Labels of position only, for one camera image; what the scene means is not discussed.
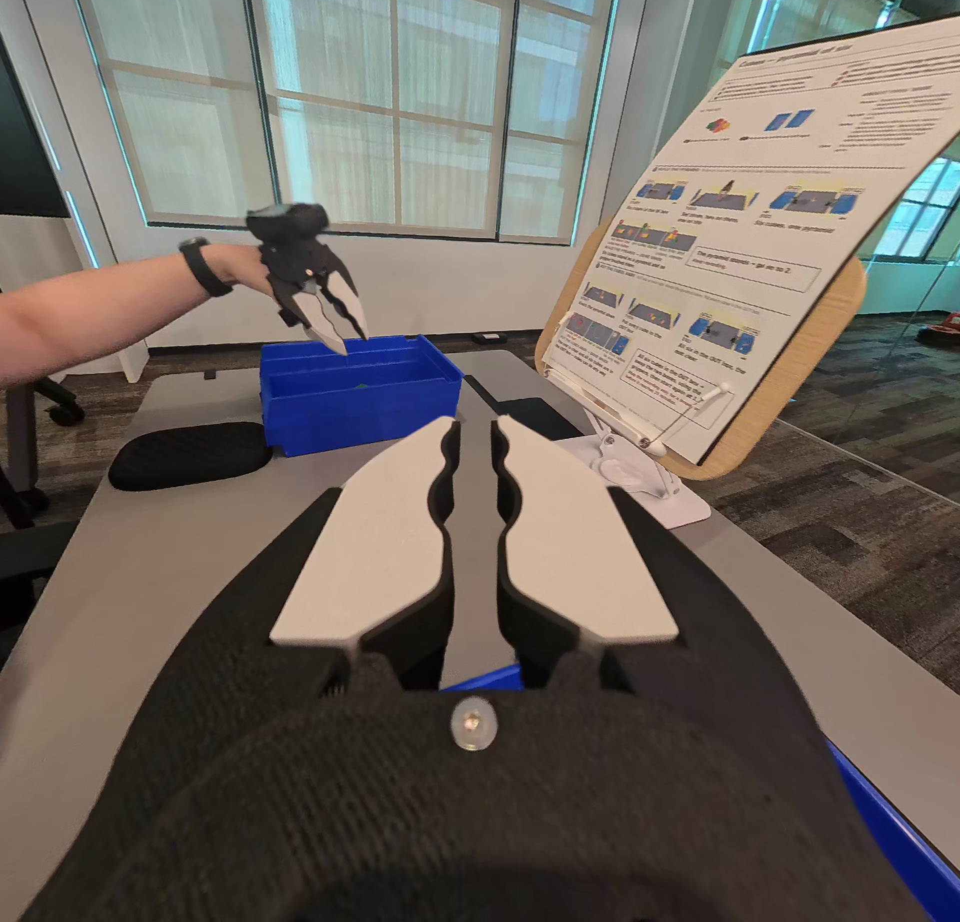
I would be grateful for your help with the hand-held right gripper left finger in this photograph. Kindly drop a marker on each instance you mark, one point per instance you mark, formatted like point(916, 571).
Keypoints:
point(360, 562)

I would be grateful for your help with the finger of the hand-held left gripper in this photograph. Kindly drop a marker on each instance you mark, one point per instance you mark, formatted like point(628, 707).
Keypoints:
point(319, 314)
point(349, 295)

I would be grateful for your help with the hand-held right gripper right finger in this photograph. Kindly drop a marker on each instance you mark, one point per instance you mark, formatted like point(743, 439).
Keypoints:
point(585, 562)

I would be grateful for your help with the blue plastic bin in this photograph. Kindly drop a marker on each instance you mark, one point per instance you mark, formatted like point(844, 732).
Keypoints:
point(360, 412)
point(900, 847)

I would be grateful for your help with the person's left forearm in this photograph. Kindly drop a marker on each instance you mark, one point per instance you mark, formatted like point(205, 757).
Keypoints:
point(75, 314)

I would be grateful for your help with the person's left hand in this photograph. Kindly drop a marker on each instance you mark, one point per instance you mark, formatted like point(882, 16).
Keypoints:
point(244, 265)

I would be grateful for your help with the black wristband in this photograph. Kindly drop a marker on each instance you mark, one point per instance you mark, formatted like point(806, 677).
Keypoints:
point(202, 269)

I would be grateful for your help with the large grid window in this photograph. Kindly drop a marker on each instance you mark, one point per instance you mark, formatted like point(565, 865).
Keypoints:
point(337, 89)

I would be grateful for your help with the black oval pad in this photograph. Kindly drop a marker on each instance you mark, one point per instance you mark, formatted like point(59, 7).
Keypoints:
point(187, 453)

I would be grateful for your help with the grey desk leg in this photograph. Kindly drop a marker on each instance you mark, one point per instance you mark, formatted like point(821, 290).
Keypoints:
point(21, 442)

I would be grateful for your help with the dark desk foot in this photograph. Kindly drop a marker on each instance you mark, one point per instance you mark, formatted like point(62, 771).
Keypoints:
point(30, 562)

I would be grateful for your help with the printed instruction sheet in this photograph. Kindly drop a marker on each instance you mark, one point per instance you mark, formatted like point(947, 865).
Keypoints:
point(750, 186)

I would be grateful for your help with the red floor machine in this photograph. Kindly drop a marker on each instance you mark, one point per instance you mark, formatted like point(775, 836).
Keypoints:
point(945, 329)

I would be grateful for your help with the dark wall screen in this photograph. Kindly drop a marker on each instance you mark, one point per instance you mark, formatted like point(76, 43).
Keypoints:
point(22, 149)

